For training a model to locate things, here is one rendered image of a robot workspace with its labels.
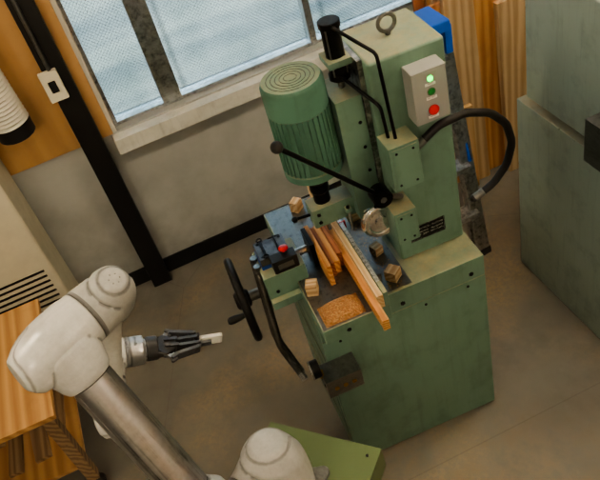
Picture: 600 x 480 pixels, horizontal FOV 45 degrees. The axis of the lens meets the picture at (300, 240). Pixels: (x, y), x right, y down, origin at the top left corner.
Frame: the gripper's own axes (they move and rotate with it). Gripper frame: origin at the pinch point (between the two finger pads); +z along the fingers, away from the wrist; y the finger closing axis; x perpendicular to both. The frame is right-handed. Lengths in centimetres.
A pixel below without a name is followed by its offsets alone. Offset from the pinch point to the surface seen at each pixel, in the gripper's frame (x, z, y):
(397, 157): -65, 48, -8
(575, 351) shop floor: 33, 148, -6
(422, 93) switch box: -83, 52, -6
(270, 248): -26.6, 19.5, 8.0
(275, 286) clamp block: -18.0, 19.6, 0.0
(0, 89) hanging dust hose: -32, -55, 117
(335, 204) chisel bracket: -41, 39, 8
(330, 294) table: -20.9, 33.1, -10.4
